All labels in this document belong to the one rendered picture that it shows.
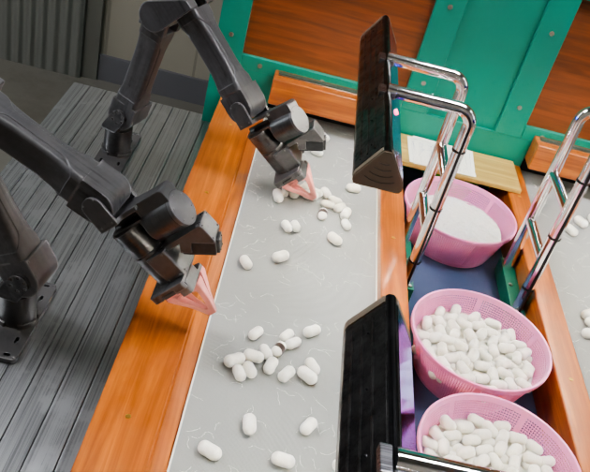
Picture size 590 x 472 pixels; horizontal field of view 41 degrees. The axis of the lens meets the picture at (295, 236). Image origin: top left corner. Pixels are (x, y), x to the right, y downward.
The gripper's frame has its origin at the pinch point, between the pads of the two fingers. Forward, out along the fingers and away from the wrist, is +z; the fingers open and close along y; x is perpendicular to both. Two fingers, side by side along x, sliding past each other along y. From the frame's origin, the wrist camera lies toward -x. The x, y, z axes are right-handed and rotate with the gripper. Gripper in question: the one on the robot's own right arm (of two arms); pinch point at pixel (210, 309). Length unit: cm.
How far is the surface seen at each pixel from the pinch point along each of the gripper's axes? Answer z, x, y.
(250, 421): 11.2, -2.2, -16.1
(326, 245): 19.5, -6.4, 36.0
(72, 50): -25, 112, 225
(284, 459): 15.7, -5.8, -21.3
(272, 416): 15.1, -2.9, -12.2
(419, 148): 33, -23, 82
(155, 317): -3.2, 9.3, 0.9
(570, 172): 60, -50, 83
